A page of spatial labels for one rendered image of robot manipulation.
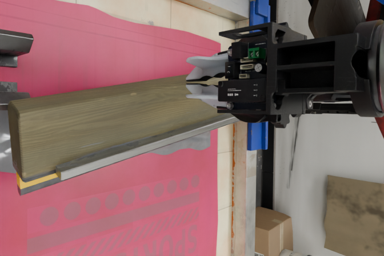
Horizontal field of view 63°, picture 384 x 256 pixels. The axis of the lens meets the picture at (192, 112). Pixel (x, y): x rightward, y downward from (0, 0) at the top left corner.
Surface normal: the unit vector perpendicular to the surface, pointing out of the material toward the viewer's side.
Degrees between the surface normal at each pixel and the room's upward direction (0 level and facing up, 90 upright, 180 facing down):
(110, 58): 0
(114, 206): 0
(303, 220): 90
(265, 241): 89
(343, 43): 90
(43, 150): 25
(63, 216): 0
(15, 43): 45
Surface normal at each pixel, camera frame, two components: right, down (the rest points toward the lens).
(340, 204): -0.66, 0.29
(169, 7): 0.73, 0.02
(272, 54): -0.69, 0.00
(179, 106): 0.67, 0.44
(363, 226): -0.58, -0.50
